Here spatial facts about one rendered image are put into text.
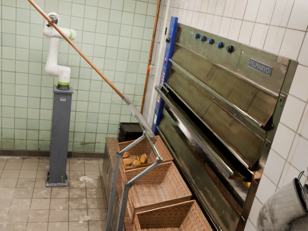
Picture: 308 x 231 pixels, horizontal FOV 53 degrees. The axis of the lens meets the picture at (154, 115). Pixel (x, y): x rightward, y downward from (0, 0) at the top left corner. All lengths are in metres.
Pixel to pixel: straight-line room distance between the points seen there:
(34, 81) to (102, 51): 0.95
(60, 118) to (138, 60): 1.32
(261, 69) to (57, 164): 2.71
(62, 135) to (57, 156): 0.27
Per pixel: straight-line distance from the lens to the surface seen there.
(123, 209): 2.53
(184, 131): 2.94
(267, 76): 1.89
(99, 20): 4.09
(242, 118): 2.03
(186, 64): 2.96
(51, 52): 3.60
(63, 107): 3.59
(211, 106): 2.46
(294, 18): 1.78
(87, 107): 4.33
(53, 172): 3.95
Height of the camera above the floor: 2.25
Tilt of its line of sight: 20 degrees down
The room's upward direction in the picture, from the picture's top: 10 degrees clockwise
